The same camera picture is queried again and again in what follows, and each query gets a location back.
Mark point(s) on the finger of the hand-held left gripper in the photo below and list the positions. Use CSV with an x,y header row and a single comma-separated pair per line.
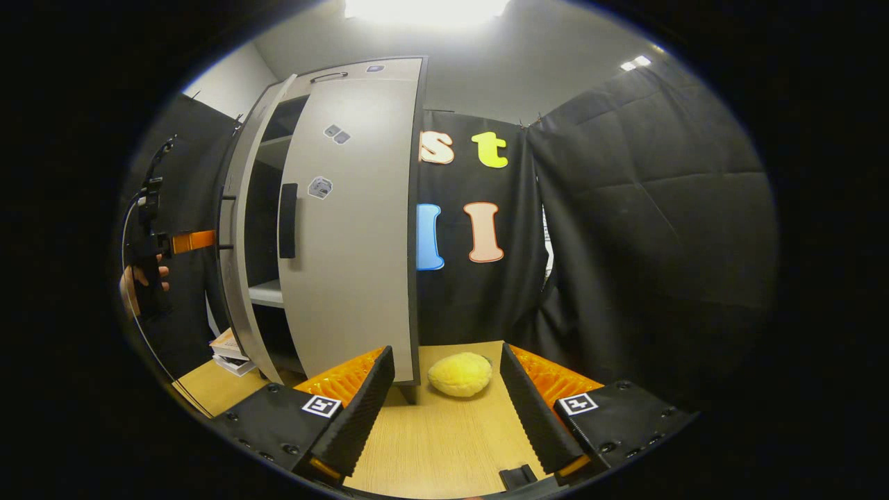
x,y
194,242

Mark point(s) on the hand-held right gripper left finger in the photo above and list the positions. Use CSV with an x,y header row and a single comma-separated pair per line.
x,y
354,417

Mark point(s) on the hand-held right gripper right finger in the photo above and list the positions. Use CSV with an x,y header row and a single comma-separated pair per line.
x,y
531,410

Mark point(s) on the grey cabinet door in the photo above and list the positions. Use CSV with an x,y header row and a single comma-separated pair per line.
x,y
239,278
354,243

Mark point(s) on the grey cabinet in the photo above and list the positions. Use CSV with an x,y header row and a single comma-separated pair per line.
x,y
264,229

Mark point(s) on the grey cabinet drawer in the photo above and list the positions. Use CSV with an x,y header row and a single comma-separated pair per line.
x,y
396,71

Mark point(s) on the black backdrop cloth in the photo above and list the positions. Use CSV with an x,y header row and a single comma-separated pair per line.
x,y
194,160
479,305

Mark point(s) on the yellow plush fruit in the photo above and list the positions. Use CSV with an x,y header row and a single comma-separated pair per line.
x,y
460,375

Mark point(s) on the white book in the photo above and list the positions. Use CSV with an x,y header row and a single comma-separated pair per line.
x,y
236,365

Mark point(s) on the dark quilted cloth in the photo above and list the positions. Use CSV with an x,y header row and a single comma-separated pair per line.
x,y
660,229

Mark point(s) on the large ceiling light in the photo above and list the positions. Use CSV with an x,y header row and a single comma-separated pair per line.
x,y
427,10

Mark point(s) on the small ceiling light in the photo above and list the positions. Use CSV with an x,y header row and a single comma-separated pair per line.
x,y
635,63

